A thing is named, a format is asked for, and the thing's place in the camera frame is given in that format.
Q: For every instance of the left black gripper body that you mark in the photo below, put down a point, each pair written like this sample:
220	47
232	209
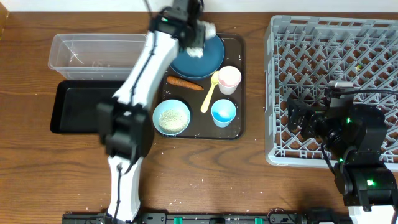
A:
197	35

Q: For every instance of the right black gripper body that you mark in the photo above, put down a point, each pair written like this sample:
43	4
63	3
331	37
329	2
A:
302	115

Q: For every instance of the white tissue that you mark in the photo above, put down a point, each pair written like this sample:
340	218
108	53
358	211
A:
205	31

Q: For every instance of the pink plastic cup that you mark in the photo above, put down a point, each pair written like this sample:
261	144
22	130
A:
229	78

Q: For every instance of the light blue plastic cup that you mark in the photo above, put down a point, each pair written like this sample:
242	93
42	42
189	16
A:
223	111

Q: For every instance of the light blue rice bowl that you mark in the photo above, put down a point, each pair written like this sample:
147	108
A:
171	117

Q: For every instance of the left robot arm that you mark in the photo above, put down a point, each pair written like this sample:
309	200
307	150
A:
124	122

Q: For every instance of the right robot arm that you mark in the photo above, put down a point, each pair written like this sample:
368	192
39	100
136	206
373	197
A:
353	134

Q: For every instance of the grey dishwasher rack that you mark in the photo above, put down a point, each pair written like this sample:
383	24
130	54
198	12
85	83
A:
303	54

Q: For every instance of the clear plastic waste bin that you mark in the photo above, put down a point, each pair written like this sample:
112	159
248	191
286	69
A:
95	56

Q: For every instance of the dark blue plate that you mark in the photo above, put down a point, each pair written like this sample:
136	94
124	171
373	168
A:
199	68

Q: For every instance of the orange carrot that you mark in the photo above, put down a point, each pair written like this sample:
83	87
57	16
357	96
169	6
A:
183	83

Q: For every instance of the yellow plastic spoon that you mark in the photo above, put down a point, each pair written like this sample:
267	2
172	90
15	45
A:
214	83

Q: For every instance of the dark brown serving tray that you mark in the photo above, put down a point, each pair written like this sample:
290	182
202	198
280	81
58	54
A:
201	125

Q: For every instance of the black rectangular tray bin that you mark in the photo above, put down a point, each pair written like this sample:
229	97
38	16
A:
74	109

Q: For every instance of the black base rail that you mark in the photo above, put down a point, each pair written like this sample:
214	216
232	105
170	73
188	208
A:
312	217

